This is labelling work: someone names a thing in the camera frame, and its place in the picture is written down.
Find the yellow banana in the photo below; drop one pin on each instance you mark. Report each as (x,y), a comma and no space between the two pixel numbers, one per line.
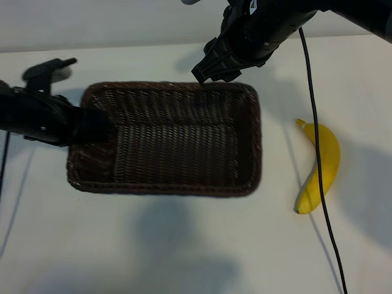
(331,159)

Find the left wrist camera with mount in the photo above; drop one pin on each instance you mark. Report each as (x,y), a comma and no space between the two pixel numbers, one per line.
(39,73)

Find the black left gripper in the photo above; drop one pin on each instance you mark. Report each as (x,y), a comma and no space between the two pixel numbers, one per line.
(69,125)

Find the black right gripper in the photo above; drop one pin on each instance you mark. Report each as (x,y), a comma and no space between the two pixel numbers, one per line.
(239,27)

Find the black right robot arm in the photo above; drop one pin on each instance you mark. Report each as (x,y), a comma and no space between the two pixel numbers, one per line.
(281,27)

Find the dark brown wicker basket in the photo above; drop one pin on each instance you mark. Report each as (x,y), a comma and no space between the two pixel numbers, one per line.
(183,147)

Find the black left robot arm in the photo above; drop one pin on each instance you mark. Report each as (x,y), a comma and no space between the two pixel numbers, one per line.
(27,113)

